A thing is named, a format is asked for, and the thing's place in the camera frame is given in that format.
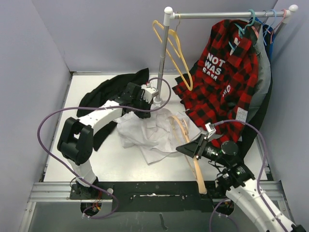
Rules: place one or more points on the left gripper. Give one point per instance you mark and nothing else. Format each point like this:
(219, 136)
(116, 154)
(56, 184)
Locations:
(144, 114)

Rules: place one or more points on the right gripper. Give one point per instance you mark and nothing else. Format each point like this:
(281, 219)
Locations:
(194, 149)

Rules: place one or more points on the beige plastic hanger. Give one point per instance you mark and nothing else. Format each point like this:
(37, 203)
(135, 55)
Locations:
(187, 150)

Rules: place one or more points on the white shirt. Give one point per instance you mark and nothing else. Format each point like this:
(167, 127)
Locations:
(158, 136)

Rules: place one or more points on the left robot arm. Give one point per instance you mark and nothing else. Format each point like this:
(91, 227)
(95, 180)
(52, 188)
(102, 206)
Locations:
(77, 138)

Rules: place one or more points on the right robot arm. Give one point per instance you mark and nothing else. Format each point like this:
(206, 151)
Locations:
(238, 183)

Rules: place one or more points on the red black plaid shirt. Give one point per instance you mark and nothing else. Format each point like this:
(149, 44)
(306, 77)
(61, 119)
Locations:
(223, 83)

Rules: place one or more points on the teal hanger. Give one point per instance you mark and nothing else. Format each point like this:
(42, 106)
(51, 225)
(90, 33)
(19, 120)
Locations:
(241, 31)

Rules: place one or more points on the blue hanger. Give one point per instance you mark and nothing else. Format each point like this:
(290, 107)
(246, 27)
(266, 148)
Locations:
(270, 24)

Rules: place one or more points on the pink hanger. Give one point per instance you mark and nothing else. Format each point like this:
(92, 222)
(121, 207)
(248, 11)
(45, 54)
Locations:
(280, 21)

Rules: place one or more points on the black hanging garment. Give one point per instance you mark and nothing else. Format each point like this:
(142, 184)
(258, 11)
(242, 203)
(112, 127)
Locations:
(248, 135)

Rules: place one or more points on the metal clothes rack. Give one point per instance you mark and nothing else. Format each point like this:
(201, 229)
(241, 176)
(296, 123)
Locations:
(170, 14)

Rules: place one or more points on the grey garment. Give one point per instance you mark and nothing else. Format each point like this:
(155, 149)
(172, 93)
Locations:
(264, 71)

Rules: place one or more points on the blue garment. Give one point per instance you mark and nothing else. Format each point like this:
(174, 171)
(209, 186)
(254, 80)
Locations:
(268, 36)

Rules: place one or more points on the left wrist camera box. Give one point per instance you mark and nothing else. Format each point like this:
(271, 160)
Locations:
(149, 94)

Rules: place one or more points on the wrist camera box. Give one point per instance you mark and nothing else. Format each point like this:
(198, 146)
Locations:
(149, 94)
(210, 130)

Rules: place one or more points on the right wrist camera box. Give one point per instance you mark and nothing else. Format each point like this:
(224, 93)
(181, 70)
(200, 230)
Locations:
(210, 130)

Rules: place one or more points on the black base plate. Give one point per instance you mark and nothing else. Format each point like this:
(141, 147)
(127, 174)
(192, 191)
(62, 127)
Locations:
(149, 196)

